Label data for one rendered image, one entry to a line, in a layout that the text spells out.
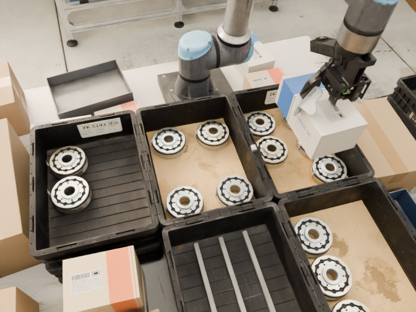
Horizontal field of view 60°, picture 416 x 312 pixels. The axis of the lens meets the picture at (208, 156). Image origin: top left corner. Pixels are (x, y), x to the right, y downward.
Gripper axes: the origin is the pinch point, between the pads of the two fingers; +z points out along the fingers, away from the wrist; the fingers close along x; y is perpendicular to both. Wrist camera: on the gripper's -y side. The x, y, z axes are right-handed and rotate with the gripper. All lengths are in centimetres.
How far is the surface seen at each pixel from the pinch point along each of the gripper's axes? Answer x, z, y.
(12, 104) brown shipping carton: -78, 26, -50
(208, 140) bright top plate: -21.6, 25.2, -16.3
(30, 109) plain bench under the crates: -77, 42, -62
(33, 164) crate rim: -71, 18, -17
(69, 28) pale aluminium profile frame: -62, 99, -194
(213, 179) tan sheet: -24.4, 28.0, -4.0
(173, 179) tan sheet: -35.5, 28.1, -7.7
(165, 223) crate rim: -42.1, 17.9, 9.8
